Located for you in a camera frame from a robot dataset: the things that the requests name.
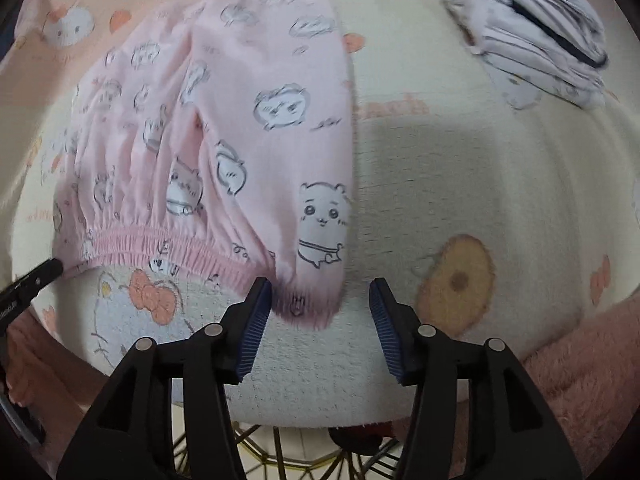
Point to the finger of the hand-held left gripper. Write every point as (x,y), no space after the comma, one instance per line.
(37,275)

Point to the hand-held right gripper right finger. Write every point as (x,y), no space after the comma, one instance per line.
(385,322)

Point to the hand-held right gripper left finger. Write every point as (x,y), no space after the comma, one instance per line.
(254,322)

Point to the pink cartoon print pants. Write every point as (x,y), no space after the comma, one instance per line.
(210,125)

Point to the white striped clothes pile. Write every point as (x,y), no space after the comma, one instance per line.
(530,30)

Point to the cream cartoon printed blanket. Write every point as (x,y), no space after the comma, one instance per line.
(450,175)

